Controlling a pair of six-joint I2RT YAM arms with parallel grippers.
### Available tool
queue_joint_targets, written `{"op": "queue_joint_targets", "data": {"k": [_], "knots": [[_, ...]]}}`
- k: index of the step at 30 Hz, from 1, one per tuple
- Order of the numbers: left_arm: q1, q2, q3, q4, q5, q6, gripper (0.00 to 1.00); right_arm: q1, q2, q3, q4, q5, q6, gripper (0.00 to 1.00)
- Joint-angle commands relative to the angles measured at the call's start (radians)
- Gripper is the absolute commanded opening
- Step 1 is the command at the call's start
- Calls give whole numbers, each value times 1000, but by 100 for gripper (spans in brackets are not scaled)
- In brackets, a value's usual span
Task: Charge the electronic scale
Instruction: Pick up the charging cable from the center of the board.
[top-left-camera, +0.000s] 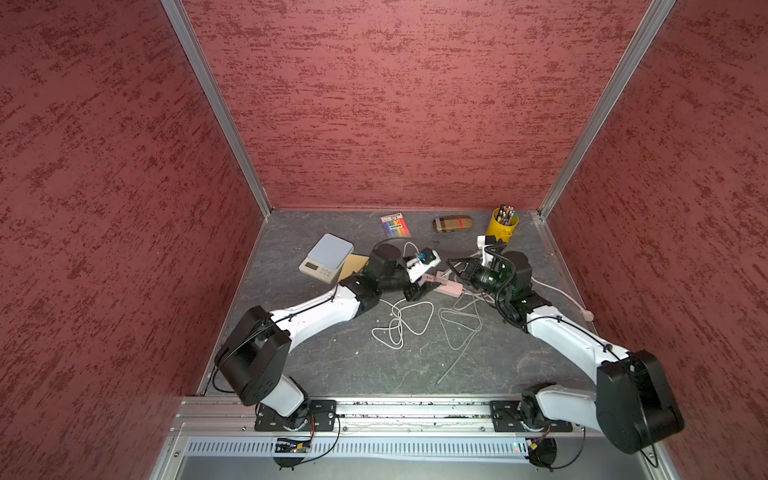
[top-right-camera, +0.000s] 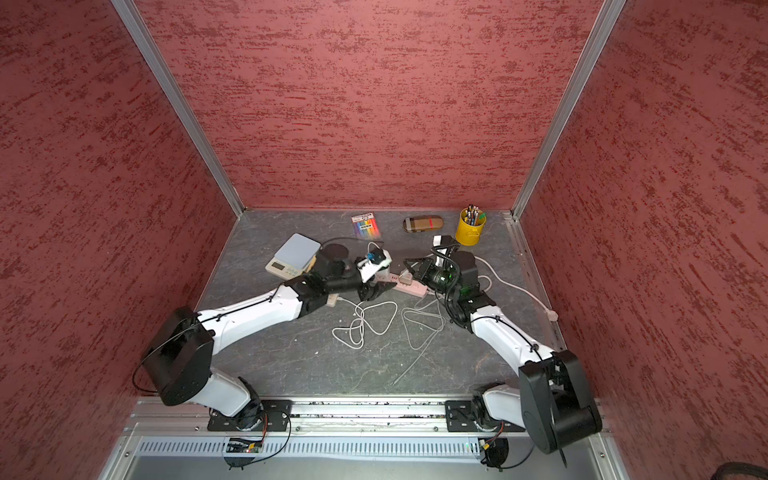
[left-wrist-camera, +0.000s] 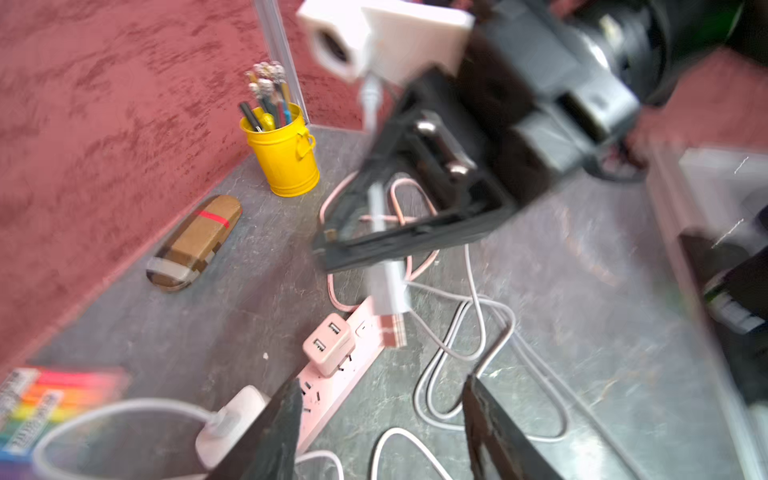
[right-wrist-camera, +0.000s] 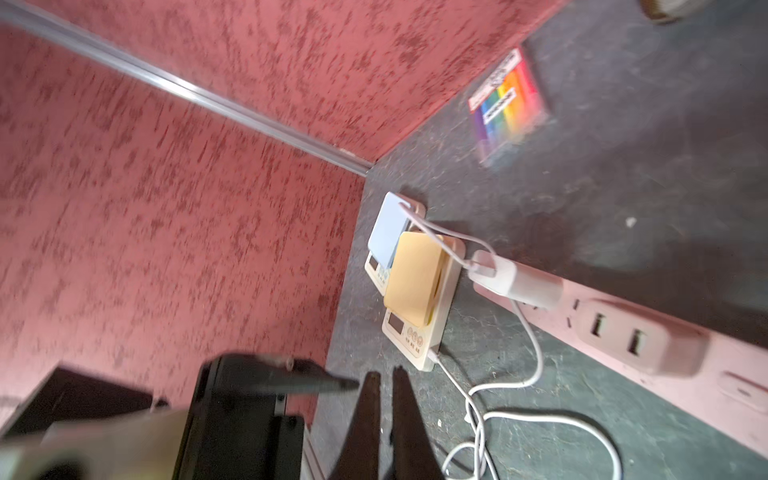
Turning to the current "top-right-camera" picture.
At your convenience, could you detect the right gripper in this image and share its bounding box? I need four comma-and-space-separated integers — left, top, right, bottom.
402, 257, 460, 298

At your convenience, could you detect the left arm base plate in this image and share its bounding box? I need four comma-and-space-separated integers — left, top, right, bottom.
207, 399, 293, 434

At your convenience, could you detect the corner aluminium post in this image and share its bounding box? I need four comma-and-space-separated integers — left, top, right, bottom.
511, 0, 626, 222
111, 0, 246, 218

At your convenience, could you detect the brown striped glasses case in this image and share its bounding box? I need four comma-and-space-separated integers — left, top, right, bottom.
403, 215, 444, 233

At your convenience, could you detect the yellow pen cup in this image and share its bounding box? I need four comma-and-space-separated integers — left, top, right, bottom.
455, 205, 487, 246

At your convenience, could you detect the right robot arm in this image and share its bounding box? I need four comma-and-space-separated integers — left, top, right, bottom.
404, 249, 603, 454

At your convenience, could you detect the white charging cable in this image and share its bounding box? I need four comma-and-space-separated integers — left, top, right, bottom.
331, 239, 400, 352

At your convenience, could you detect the colourful sticky flags pack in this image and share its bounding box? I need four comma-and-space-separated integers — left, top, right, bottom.
351, 212, 381, 241

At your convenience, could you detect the pink power strip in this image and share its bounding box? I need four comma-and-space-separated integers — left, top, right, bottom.
386, 274, 429, 298

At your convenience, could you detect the right corner aluminium post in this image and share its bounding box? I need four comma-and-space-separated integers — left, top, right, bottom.
511, 0, 626, 222

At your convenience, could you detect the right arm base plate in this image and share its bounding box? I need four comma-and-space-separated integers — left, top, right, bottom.
444, 399, 524, 433

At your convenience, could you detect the left corner aluminium post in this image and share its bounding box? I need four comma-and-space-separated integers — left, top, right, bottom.
111, 0, 246, 218

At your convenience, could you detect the lavender kitchen scale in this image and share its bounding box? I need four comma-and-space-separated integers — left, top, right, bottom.
265, 233, 320, 280

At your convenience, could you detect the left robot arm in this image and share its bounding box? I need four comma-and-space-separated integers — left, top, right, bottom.
139, 243, 394, 431

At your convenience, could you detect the pink USB charger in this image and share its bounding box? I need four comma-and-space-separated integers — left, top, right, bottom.
398, 271, 413, 285

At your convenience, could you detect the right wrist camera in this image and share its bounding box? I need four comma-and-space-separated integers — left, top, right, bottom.
432, 235, 461, 257

